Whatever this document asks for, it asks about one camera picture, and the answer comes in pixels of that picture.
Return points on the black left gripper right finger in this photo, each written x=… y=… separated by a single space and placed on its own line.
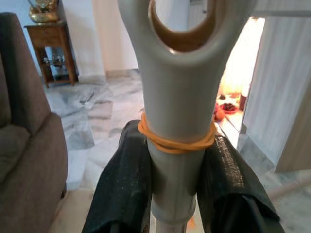
x=228 y=189

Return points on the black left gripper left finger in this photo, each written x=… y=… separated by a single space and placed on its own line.
x=121 y=189

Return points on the orange rubber band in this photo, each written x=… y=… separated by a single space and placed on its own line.
x=170 y=148

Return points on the red bowl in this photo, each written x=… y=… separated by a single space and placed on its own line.
x=228 y=108

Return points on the dark bottle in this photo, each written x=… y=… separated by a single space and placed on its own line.
x=243 y=102

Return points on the brown fabric sofa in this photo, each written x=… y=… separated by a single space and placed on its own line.
x=29 y=157

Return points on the white door panel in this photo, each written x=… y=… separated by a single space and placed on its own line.
x=279 y=85

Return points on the wooden side table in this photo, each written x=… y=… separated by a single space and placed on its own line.
x=48 y=34

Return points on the golden ornament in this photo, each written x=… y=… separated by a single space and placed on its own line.
x=43 y=15

